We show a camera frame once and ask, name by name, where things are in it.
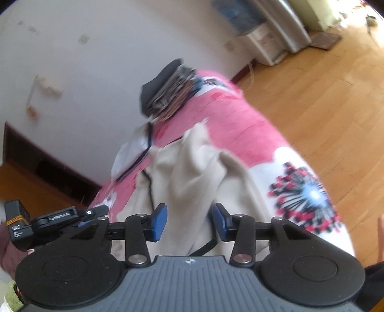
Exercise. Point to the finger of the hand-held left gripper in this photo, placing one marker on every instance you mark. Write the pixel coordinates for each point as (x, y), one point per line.
(96, 212)

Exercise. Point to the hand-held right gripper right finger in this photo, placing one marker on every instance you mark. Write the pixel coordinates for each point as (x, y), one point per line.
(220, 224)

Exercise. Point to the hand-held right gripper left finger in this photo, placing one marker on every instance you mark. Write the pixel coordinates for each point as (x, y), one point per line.
(159, 224)

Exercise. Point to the beige zip jacket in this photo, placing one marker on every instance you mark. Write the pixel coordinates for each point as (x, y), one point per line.
(192, 180)

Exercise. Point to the stack of folded clothes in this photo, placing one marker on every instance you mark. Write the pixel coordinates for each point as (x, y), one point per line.
(168, 90)

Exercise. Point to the wooden door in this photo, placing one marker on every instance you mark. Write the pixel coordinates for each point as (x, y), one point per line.
(51, 162)
(30, 186)

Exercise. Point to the black folded shirt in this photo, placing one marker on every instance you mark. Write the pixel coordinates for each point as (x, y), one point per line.
(141, 159)

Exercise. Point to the pink floral blanket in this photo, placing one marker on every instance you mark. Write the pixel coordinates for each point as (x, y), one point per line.
(240, 120)

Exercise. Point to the white water dispenser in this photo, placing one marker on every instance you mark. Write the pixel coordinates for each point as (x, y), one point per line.
(264, 45)

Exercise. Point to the blue water bottle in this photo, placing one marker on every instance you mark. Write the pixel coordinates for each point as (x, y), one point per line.
(237, 15)

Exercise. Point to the brown floor mat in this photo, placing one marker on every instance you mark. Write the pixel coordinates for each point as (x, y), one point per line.
(325, 40)

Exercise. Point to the grey curtain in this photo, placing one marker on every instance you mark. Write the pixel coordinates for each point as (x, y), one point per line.
(282, 21)

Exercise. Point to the wall socket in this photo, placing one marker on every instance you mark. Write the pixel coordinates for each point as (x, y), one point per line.
(230, 45)

